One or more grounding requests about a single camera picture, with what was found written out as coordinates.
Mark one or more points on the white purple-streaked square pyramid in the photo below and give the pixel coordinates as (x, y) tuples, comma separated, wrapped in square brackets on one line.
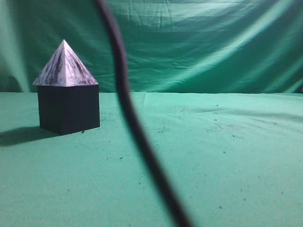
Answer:
[(65, 69)]

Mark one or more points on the dark navy cube block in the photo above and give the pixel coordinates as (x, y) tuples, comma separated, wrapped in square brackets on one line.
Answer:
[(66, 110)]

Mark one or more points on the green table cloth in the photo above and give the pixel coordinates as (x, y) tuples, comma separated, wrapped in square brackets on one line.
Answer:
[(235, 160)]

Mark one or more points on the green backdrop cloth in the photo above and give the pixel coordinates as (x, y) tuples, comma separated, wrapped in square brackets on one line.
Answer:
[(176, 46)]

